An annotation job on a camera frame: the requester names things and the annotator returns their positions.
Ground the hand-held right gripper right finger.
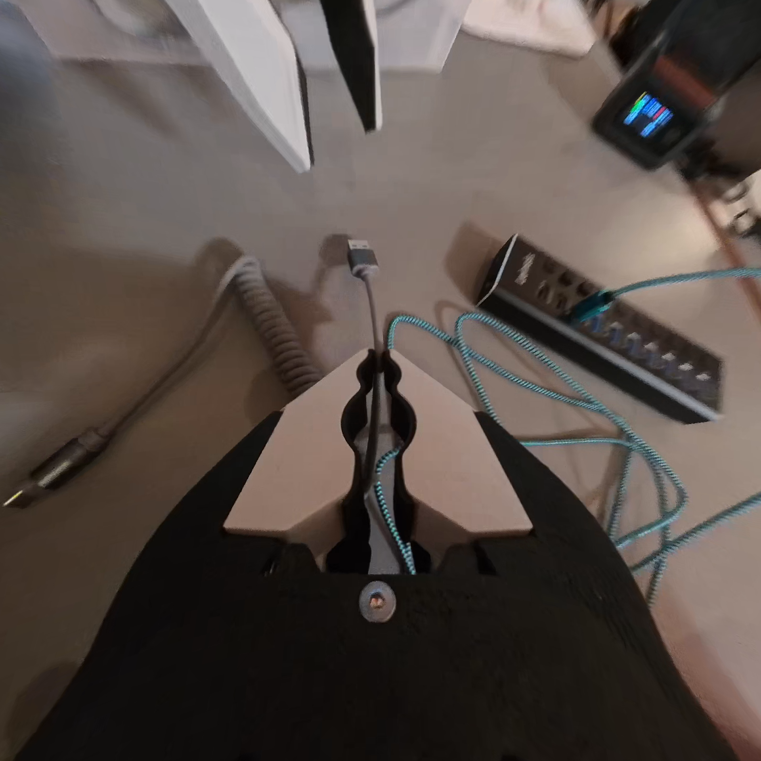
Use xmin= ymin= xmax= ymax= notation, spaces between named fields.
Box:
xmin=380 ymin=350 xmax=534 ymax=574

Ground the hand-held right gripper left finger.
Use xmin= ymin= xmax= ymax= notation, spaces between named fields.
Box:
xmin=222 ymin=348 xmax=375 ymax=574

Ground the teal braided USB cable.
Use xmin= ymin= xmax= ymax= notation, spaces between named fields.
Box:
xmin=371 ymin=268 xmax=761 ymax=602

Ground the black USB hub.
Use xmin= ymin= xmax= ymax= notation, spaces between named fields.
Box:
xmin=474 ymin=233 xmax=726 ymax=425

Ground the grey USB cable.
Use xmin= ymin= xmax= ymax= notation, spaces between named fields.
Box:
xmin=2 ymin=236 xmax=396 ymax=574

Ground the black power device with screen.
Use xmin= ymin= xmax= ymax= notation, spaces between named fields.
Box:
xmin=591 ymin=12 xmax=761 ymax=172

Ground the white cloth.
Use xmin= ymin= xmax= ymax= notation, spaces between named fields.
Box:
xmin=463 ymin=0 xmax=597 ymax=58

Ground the black cable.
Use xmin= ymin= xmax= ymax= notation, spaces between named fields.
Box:
xmin=681 ymin=149 xmax=761 ymax=239

